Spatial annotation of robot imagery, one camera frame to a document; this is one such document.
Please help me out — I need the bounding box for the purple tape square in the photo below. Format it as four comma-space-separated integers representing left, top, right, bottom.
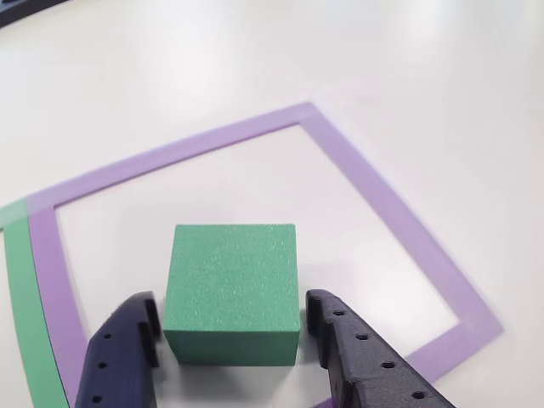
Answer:
25, 100, 505, 408

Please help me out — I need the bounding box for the green block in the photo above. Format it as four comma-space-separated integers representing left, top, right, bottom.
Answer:
162, 224, 302, 367

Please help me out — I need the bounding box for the green tape square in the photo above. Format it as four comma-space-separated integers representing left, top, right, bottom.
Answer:
0, 198, 71, 408

